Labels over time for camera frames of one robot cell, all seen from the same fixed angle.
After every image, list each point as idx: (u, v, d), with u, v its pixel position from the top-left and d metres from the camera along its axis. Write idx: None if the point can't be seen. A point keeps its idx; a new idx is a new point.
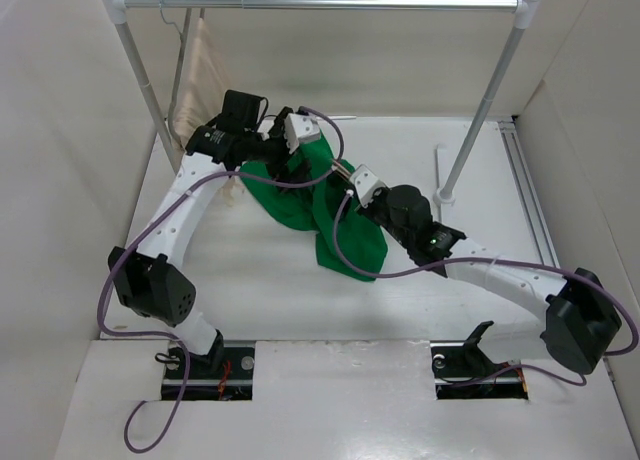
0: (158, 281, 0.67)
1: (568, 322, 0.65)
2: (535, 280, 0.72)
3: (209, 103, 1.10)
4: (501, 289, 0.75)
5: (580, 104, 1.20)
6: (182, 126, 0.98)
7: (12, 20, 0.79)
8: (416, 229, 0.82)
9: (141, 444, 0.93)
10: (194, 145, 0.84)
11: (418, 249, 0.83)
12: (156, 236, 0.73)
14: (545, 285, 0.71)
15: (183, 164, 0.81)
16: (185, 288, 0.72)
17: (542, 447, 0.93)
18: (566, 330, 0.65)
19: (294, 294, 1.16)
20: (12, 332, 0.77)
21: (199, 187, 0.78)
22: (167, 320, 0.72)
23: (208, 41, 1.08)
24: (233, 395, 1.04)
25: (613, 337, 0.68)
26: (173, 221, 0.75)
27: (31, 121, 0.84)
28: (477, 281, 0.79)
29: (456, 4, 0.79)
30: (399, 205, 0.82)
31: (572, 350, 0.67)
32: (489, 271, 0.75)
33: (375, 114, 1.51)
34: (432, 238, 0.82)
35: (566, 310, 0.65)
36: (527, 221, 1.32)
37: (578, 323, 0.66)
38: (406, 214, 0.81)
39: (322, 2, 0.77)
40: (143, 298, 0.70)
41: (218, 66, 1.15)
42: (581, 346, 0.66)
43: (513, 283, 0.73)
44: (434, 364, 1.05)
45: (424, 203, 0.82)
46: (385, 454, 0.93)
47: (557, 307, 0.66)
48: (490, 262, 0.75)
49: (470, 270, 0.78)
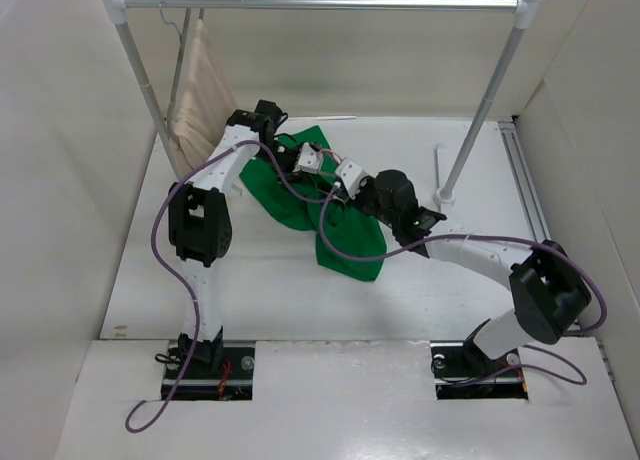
0: (211, 208, 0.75)
1: (531, 287, 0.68)
2: (503, 251, 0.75)
3: (208, 104, 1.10)
4: (475, 263, 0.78)
5: (580, 103, 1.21)
6: (180, 126, 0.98)
7: (12, 19, 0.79)
8: (400, 211, 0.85)
9: (142, 424, 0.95)
10: (235, 118, 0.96)
11: (402, 230, 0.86)
12: (207, 176, 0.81)
14: (513, 255, 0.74)
15: (227, 131, 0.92)
16: (228, 227, 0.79)
17: (543, 447, 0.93)
18: (528, 294, 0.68)
19: (294, 294, 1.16)
20: (12, 331, 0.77)
21: (242, 145, 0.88)
22: (210, 256, 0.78)
23: (208, 42, 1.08)
24: (232, 394, 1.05)
25: (579, 308, 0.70)
26: (221, 167, 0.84)
27: (32, 121, 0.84)
28: (455, 259, 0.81)
29: (456, 4, 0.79)
30: (384, 187, 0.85)
31: (538, 318, 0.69)
32: (463, 246, 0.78)
33: (375, 115, 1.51)
34: (416, 220, 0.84)
35: (529, 275, 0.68)
36: (527, 221, 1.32)
37: (541, 289, 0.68)
38: (390, 196, 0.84)
39: (322, 2, 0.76)
40: (193, 232, 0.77)
41: (219, 66, 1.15)
42: (544, 312, 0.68)
43: (484, 256, 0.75)
44: (434, 364, 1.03)
45: (408, 186, 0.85)
46: (385, 454, 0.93)
47: (521, 272, 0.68)
48: (463, 237, 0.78)
49: (447, 248, 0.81)
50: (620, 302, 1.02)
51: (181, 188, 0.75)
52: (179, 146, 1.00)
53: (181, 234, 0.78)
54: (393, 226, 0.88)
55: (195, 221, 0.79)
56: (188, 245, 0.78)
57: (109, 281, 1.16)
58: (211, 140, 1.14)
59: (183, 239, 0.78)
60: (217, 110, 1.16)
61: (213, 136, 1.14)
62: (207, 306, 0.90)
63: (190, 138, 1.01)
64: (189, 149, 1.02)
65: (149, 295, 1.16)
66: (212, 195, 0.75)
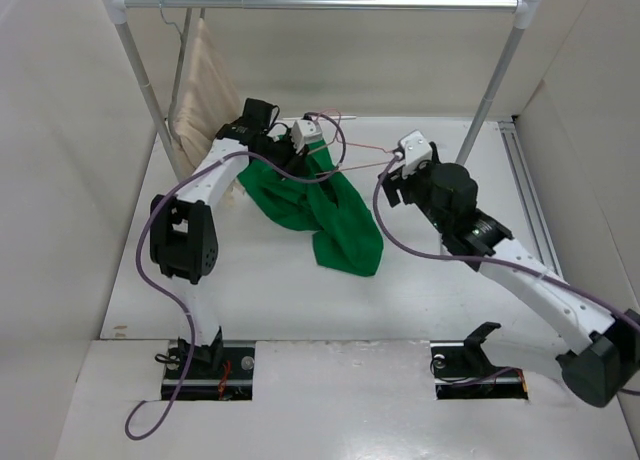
0: (196, 220, 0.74)
1: (606, 362, 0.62)
2: (580, 310, 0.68)
3: (209, 104, 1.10)
4: (541, 306, 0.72)
5: (580, 103, 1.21)
6: (181, 126, 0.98)
7: (12, 19, 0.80)
8: (456, 216, 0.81)
9: (140, 432, 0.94)
10: (223, 132, 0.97)
11: (455, 237, 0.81)
12: (193, 188, 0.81)
14: (592, 319, 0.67)
15: (214, 145, 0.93)
16: (212, 242, 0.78)
17: (543, 446, 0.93)
18: (598, 368, 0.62)
19: (294, 294, 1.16)
20: (12, 331, 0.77)
21: (231, 157, 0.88)
22: (193, 271, 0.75)
23: (208, 42, 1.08)
24: (232, 394, 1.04)
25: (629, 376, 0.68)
26: (208, 180, 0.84)
27: (31, 121, 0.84)
28: (516, 289, 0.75)
29: (456, 4, 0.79)
30: (445, 184, 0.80)
31: (592, 386, 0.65)
32: (533, 286, 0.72)
33: (375, 114, 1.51)
34: (474, 229, 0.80)
35: (606, 349, 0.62)
36: (527, 220, 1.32)
37: (613, 364, 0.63)
38: (450, 196, 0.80)
39: (321, 2, 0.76)
40: (176, 247, 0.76)
41: (220, 67, 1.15)
42: (607, 385, 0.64)
43: (557, 308, 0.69)
44: (434, 364, 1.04)
45: (471, 188, 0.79)
46: (385, 454, 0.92)
47: (599, 345, 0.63)
48: (537, 277, 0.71)
49: (510, 276, 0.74)
50: (620, 303, 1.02)
51: (165, 200, 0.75)
52: (180, 146, 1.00)
53: (163, 249, 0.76)
54: (445, 232, 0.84)
55: (179, 236, 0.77)
56: (170, 261, 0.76)
57: (109, 281, 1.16)
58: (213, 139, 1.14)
59: (165, 256, 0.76)
60: (219, 110, 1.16)
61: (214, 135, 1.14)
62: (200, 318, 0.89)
63: (191, 137, 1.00)
64: (191, 149, 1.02)
65: (149, 295, 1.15)
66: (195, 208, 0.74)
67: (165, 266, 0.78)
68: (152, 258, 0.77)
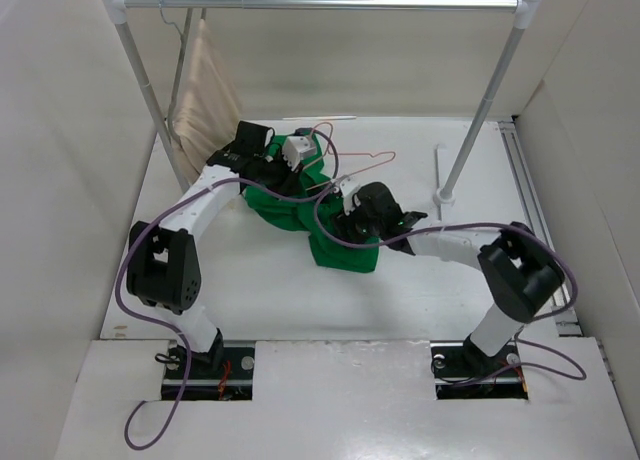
0: (178, 251, 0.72)
1: (499, 265, 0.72)
2: (475, 236, 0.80)
3: (210, 103, 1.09)
4: (455, 252, 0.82)
5: (580, 103, 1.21)
6: (181, 126, 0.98)
7: (12, 19, 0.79)
8: (383, 216, 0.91)
9: (141, 442, 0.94)
10: (214, 158, 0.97)
11: (386, 233, 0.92)
12: (178, 216, 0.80)
14: (484, 238, 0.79)
15: (204, 172, 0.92)
16: (194, 274, 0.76)
17: (542, 446, 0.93)
18: (497, 274, 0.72)
19: (294, 295, 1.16)
20: (12, 332, 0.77)
21: (219, 185, 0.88)
22: (172, 304, 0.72)
23: (209, 41, 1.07)
24: (232, 394, 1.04)
25: (551, 285, 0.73)
26: (194, 207, 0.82)
27: (32, 121, 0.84)
28: (437, 249, 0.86)
29: (456, 4, 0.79)
30: (363, 194, 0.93)
31: (510, 296, 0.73)
32: (440, 237, 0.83)
33: (374, 114, 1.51)
34: (399, 221, 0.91)
35: (496, 255, 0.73)
36: (527, 221, 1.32)
37: (508, 266, 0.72)
38: (369, 203, 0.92)
39: (322, 2, 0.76)
40: (154, 278, 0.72)
41: (220, 66, 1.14)
42: (517, 288, 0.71)
43: (458, 243, 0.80)
44: (434, 364, 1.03)
45: (385, 192, 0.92)
46: (385, 454, 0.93)
47: (489, 252, 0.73)
48: (439, 228, 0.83)
49: (427, 241, 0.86)
50: (620, 303, 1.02)
51: (148, 228, 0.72)
52: (179, 146, 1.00)
53: (141, 280, 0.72)
54: (379, 232, 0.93)
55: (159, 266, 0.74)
56: (147, 293, 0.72)
57: (109, 281, 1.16)
58: (213, 139, 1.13)
59: (143, 287, 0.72)
60: (219, 110, 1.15)
61: (214, 136, 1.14)
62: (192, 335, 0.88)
63: (190, 138, 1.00)
64: (190, 149, 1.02)
65: None
66: (178, 236, 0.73)
67: (142, 298, 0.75)
68: (128, 290, 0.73)
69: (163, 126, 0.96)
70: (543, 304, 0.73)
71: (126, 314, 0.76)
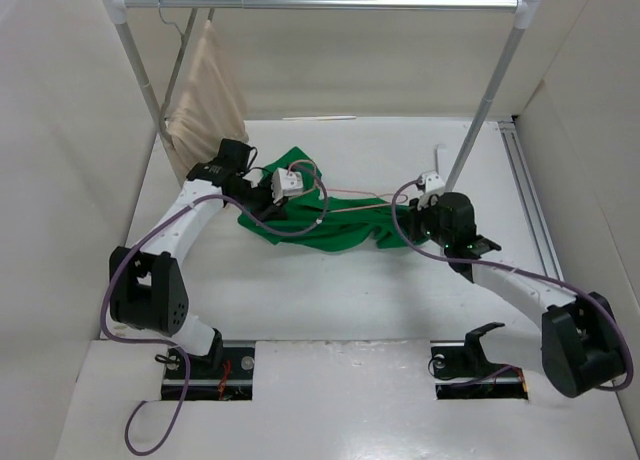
0: (161, 279, 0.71)
1: (565, 331, 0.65)
2: (546, 291, 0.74)
3: (209, 103, 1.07)
4: (517, 298, 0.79)
5: (580, 104, 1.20)
6: (174, 126, 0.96)
7: (12, 20, 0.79)
8: (456, 232, 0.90)
9: (143, 445, 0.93)
10: (195, 173, 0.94)
11: (453, 250, 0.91)
12: (160, 238, 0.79)
14: (555, 298, 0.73)
15: (184, 187, 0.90)
16: (180, 297, 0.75)
17: (542, 447, 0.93)
18: (558, 339, 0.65)
19: (294, 296, 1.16)
20: (11, 332, 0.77)
21: (201, 201, 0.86)
22: (160, 329, 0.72)
23: (215, 41, 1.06)
24: (232, 395, 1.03)
25: (610, 371, 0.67)
26: (176, 227, 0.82)
27: (32, 122, 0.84)
28: (498, 287, 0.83)
29: (456, 4, 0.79)
30: (444, 205, 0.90)
31: (563, 367, 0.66)
32: (507, 278, 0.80)
33: (374, 114, 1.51)
34: (469, 244, 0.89)
35: (563, 319, 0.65)
36: (527, 220, 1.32)
37: (573, 335, 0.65)
38: (450, 214, 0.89)
39: (322, 2, 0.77)
40: (138, 305, 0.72)
41: (223, 64, 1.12)
42: (575, 363, 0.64)
43: (525, 292, 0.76)
44: (434, 364, 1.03)
45: (467, 209, 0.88)
46: (385, 454, 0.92)
47: (555, 314, 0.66)
48: (510, 270, 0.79)
49: (492, 275, 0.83)
50: (620, 303, 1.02)
51: (128, 257, 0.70)
52: (171, 145, 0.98)
53: (125, 307, 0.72)
54: (445, 244, 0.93)
55: (143, 291, 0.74)
56: (132, 319, 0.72)
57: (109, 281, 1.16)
58: (211, 138, 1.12)
59: (128, 315, 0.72)
60: (219, 109, 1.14)
61: (211, 135, 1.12)
62: (189, 342, 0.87)
63: (183, 138, 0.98)
64: (182, 149, 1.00)
65: None
66: (160, 263, 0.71)
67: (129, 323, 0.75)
68: (113, 316, 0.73)
69: (157, 123, 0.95)
70: (593, 385, 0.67)
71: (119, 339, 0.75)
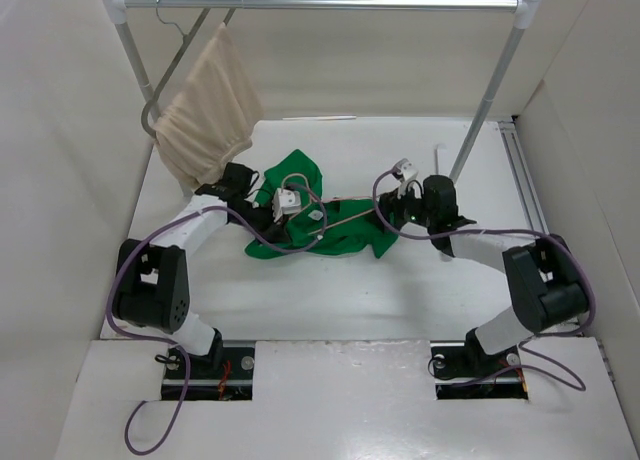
0: (167, 268, 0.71)
1: (523, 266, 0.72)
2: (509, 240, 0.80)
3: (208, 103, 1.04)
4: (487, 256, 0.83)
5: (580, 104, 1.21)
6: (161, 123, 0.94)
7: (12, 19, 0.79)
8: (438, 212, 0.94)
9: (143, 446, 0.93)
10: (204, 189, 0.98)
11: (435, 226, 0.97)
12: (169, 234, 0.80)
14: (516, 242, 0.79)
15: (192, 199, 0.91)
16: (184, 293, 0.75)
17: (542, 447, 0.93)
18: (518, 273, 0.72)
19: (293, 296, 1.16)
20: (11, 332, 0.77)
21: (209, 210, 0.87)
22: (162, 325, 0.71)
23: (227, 42, 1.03)
24: (233, 395, 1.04)
25: (574, 304, 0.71)
26: (186, 227, 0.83)
27: (32, 122, 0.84)
28: (473, 252, 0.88)
29: (456, 4, 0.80)
30: (429, 185, 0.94)
31: (527, 301, 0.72)
32: (479, 239, 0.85)
33: (374, 114, 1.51)
34: (449, 223, 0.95)
35: (521, 254, 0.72)
36: (526, 220, 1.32)
37: (530, 269, 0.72)
38: (433, 195, 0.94)
39: (323, 2, 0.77)
40: (141, 298, 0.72)
41: (234, 64, 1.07)
42: (535, 293, 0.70)
43: (491, 244, 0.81)
44: (434, 364, 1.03)
45: (450, 191, 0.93)
46: (385, 454, 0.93)
47: (513, 250, 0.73)
48: (478, 231, 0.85)
49: (466, 242, 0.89)
50: (621, 303, 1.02)
51: (139, 246, 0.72)
52: (157, 144, 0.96)
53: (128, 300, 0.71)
54: (430, 223, 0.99)
55: (146, 287, 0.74)
56: (134, 314, 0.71)
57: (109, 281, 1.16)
58: (206, 139, 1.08)
59: (131, 308, 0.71)
60: (220, 112, 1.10)
61: (207, 134, 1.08)
62: (189, 340, 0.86)
63: (170, 137, 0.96)
64: (168, 150, 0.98)
65: None
66: (168, 254, 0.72)
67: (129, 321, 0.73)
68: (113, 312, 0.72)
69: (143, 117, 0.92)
70: (559, 319, 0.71)
71: (123, 336, 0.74)
